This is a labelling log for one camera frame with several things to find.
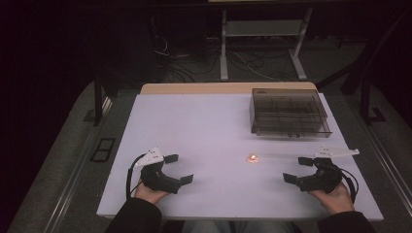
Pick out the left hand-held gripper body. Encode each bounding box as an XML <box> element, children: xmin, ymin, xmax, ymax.
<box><xmin>134</xmin><ymin>147</ymin><xmax>183</xmax><ymax>195</ymax></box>

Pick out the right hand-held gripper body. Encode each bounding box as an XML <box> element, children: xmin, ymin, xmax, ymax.
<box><xmin>297</xmin><ymin>145</ymin><xmax>361</xmax><ymax>195</ymax></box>

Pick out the dark transparent compartment box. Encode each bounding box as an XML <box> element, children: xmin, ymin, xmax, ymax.
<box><xmin>249</xmin><ymin>87</ymin><xmax>333</xmax><ymax>140</ymax></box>

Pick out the person's left hand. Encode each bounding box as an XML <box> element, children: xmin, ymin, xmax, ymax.
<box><xmin>133</xmin><ymin>180</ymin><xmax>171</xmax><ymax>205</ymax></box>

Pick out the person's right hand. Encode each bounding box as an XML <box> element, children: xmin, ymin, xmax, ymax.
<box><xmin>307</xmin><ymin>182</ymin><xmax>356</xmax><ymax>215</ymax></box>

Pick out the black angled metal stand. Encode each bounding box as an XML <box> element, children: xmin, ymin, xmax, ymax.
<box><xmin>314</xmin><ymin>9</ymin><xmax>412</xmax><ymax>126</ymax></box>

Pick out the white metal stand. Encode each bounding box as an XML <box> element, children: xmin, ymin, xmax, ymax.
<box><xmin>219</xmin><ymin>7</ymin><xmax>314</xmax><ymax>82</ymax></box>

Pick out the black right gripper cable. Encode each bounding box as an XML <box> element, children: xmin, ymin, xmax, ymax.
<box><xmin>339</xmin><ymin>168</ymin><xmax>361</xmax><ymax>205</ymax></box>

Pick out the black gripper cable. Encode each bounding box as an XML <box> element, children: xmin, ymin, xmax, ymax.
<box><xmin>125</xmin><ymin>153</ymin><xmax>146</xmax><ymax>200</ymax></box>
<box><xmin>339</xmin><ymin>168</ymin><xmax>361</xmax><ymax>205</ymax></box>

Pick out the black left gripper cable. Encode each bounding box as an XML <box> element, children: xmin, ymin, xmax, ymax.
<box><xmin>125</xmin><ymin>153</ymin><xmax>146</xmax><ymax>200</ymax></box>

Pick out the black rectangular floor frame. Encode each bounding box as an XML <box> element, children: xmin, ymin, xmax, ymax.
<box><xmin>89</xmin><ymin>137</ymin><xmax>117</xmax><ymax>163</ymax></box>

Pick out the metal floor rail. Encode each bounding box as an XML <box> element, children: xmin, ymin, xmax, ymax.
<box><xmin>43</xmin><ymin>96</ymin><xmax>115</xmax><ymax>233</ymax></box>
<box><xmin>359</xmin><ymin>106</ymin><xmax>412</xmax><ymax>208</ymax></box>

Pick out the black metal frame post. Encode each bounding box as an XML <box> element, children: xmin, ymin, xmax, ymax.
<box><xmin>92</xmin><ymin>72</ymin><xmax>114</xmax><ymax>127</ymax></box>

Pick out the tangle of floor cables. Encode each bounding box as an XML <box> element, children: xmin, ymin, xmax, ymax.
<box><xmin>151</xmin><ymin>32</ymin><xmax>292</xmax><ymax>83</ymax></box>

